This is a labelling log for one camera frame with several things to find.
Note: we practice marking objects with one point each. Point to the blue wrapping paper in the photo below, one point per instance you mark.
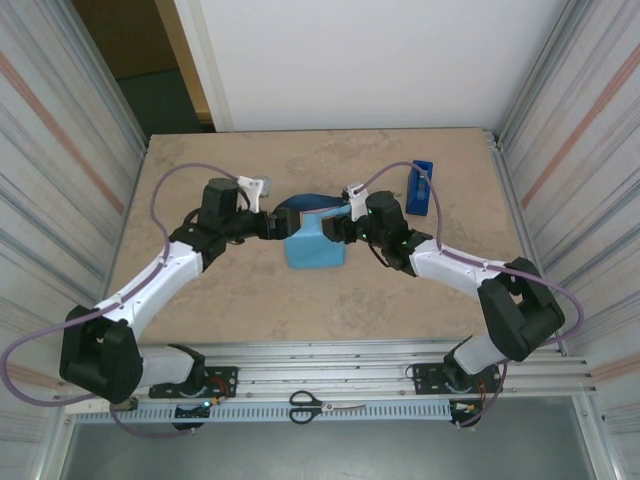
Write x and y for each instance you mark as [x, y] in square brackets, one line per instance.
[315, 250]

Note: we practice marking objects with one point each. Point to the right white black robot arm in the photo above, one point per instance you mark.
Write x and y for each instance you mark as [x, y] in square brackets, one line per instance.
[520, 310]

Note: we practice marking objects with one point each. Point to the blue tape dispenser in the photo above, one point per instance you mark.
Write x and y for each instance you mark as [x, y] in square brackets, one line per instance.
[417, 205]

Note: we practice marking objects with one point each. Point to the tape roll in dispenser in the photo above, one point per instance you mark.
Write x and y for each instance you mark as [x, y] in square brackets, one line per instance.
[420, 187]

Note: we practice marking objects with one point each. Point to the tan wooden door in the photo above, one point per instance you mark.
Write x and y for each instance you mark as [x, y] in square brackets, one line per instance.
[181, 50]

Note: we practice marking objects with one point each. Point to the small black electronics module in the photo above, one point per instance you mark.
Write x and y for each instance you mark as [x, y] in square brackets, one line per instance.
[462, 410]
[192, 411]

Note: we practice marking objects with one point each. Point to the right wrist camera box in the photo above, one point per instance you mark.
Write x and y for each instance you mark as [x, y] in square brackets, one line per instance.
[357, 200]

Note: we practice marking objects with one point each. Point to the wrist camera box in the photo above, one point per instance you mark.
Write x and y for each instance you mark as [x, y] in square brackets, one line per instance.
[357, 200]
[257, 186]

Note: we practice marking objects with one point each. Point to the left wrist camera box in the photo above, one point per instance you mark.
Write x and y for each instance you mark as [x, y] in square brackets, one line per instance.
[257, 186]

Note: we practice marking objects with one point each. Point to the aluminium rail frame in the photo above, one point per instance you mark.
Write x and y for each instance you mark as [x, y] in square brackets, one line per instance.
[325, 360]

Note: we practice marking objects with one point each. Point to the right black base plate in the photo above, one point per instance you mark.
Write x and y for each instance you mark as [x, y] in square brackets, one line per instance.
[425, 380]

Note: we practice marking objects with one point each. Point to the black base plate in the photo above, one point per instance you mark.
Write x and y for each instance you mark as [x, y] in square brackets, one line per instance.
[225, 380]
[425, 380]

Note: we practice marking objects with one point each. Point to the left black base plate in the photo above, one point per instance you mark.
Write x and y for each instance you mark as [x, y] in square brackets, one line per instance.
[225, 380]

